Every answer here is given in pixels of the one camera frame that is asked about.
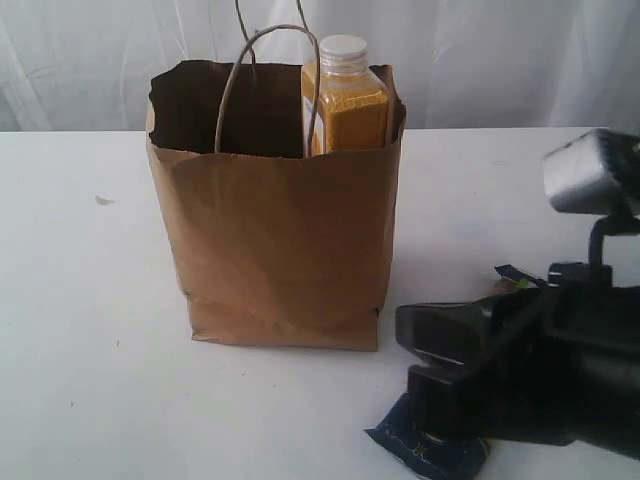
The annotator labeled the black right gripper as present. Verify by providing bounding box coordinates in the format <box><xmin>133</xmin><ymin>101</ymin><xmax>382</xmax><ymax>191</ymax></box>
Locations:
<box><xmin>395</xmin><ymin>262</ymin><xmax>639</xmax><ymax>458</ymax></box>

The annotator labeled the spaghetti pack dark wrapper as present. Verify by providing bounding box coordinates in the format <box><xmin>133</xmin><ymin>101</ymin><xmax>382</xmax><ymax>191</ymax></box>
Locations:
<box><xmin>366</xmin><ymin>264</ymin><xmax>548</xmax><ymax>479</ymax></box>

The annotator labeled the orange juice bottle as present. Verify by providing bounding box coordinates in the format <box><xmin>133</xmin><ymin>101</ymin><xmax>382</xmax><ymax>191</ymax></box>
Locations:
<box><xmin>301</xmin><ymin>34</ymin><xmax>389</xmax><ymax>156</ymax></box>

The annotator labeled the brown paper shopping bag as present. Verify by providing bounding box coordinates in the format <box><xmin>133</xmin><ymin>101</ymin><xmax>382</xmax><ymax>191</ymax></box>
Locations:
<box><xmin>146</xmin><ymin>59</ymin><xmax>406</xmax><ymax>351</ymax></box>

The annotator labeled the small grey paper scrap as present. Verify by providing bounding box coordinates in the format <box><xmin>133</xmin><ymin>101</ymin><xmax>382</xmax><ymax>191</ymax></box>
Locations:
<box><xmin>95</xmin><ymin>195</ymin><xmax>115</xmax><ymax>206</ymax></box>

